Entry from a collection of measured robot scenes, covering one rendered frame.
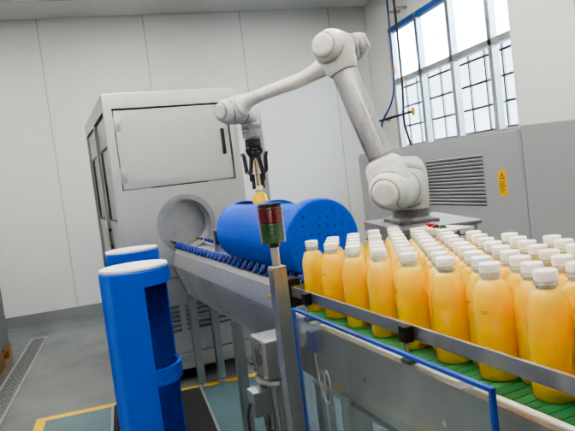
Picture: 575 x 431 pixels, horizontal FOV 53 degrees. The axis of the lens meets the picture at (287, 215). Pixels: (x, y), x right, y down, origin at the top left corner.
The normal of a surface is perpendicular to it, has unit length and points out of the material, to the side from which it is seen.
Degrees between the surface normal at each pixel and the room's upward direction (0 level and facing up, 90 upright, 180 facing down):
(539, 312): 80
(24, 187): 90
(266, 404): 90
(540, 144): 90
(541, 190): 90
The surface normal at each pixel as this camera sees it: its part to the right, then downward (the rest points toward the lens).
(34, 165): 0.28, 0.03
